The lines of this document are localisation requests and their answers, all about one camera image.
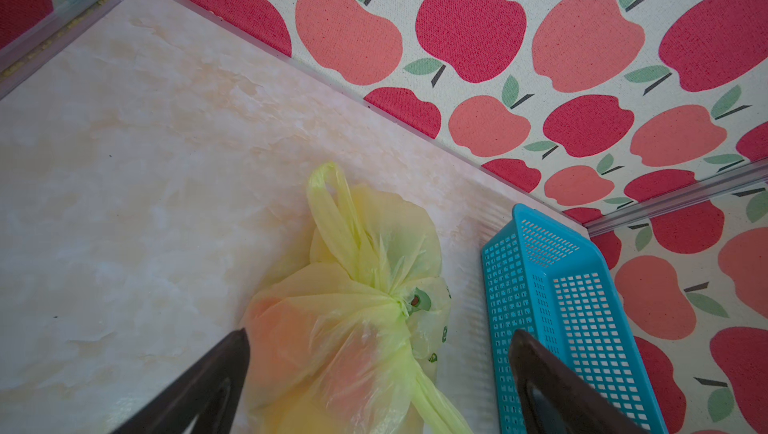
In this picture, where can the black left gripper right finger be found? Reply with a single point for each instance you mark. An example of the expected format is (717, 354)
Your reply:
(554, 399)

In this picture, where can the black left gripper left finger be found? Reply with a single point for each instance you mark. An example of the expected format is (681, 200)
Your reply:
(204, 399)

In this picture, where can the yellow plastic bag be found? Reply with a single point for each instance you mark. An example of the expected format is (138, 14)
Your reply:
(345, 330)

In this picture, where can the teal plastic basket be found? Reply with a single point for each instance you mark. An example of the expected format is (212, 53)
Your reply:
(544, 278)

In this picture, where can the right aluminium corner post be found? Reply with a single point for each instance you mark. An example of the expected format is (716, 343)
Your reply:
(729, 181)

